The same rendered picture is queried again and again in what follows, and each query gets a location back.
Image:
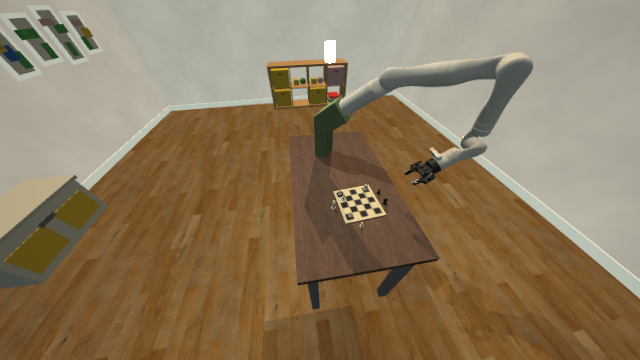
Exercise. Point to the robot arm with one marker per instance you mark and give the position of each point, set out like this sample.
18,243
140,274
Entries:
510,72

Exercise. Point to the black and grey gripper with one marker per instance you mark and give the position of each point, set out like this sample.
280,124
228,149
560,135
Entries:
431,166

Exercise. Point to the chessboard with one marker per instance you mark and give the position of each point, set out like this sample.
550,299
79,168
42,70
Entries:
363,204

